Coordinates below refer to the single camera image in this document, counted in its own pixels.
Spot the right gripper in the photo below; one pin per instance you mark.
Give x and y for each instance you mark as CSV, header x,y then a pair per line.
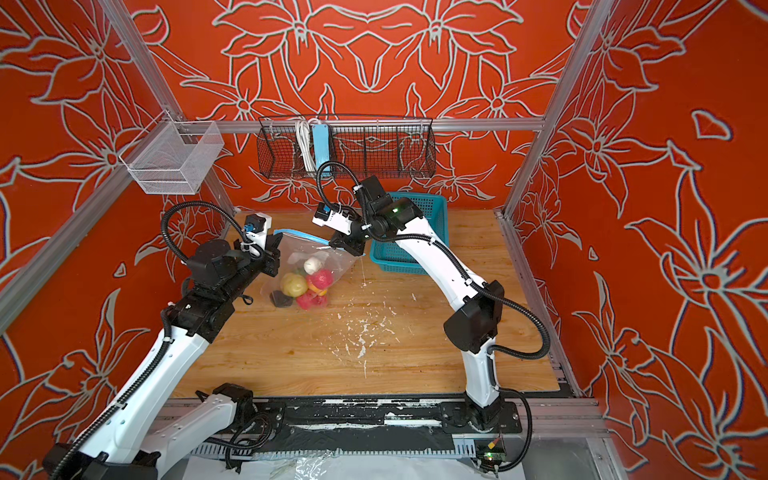
x,y
355,245

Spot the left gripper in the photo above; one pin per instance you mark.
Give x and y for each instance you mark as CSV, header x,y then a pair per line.
x,y
271,257

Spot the dark avocado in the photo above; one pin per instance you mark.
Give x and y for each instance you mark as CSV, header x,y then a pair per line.
x,y
281,300

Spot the yellow potato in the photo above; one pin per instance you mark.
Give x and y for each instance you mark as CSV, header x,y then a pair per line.
x,y
293,285

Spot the red fruit front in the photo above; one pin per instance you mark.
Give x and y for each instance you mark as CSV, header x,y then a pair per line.
x,y
320,281

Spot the red fruit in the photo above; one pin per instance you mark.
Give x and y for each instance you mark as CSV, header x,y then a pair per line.
x,y
320,281
310,301

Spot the white radish with leaves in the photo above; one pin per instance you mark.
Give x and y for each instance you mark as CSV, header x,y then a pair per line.
x,y
315,262

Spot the clear zip top bag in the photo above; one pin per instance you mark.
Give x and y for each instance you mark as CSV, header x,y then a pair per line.
x,y
295,248

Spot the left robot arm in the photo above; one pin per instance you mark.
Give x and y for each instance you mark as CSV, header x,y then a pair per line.
x,y
119,444

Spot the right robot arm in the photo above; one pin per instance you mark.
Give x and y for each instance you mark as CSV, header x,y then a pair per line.
x,y
477,305

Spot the turquoise plastic basket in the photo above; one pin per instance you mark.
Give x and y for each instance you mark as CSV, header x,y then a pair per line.
x,y
389,257

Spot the light blue box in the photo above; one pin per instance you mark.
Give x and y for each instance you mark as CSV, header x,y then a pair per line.
x,y
321,143

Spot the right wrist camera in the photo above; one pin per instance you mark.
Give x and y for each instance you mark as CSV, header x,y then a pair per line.
x,y
354,207

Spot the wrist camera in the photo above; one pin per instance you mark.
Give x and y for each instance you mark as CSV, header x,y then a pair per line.
x,y
216,261
354,207

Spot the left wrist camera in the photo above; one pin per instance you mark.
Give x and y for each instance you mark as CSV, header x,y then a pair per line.
x,y
216,261

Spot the black wire wall basket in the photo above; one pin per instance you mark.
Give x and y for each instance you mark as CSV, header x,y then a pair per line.
x,y
387,147

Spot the clear wire wall basket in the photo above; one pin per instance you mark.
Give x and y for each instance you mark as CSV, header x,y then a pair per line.
x,y
171,160

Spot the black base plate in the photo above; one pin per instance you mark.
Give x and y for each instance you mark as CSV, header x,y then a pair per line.
x,y
450,413

